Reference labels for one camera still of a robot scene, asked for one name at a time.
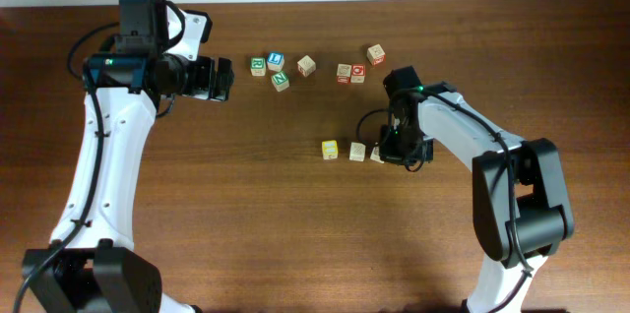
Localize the beige engraved wooden block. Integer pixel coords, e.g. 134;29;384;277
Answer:
370;147;383;163

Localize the green edged plain block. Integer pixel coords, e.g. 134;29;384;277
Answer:
349;142;366;161

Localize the yellow framed wooden block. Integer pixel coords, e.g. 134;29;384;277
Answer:
322;140;339;159

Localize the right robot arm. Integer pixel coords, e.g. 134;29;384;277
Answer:
379;67;575;312

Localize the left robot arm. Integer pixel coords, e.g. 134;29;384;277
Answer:
20;0;234;312

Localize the green R letter block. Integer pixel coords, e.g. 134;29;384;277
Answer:
250;57;267;77

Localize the blue L letter block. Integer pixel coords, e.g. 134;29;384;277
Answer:
267;52;284;72

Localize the green N letter block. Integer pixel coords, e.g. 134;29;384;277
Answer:
271;71;290;92

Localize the red O letter block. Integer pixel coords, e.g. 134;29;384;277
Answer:
350;64;366;84

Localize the number 2 wooden block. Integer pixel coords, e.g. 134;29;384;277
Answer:
297;55;316;77

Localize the red snail picture block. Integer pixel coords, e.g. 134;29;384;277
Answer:
336;64;352;84

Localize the red edged far block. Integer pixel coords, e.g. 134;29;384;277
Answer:
366;44;386;66

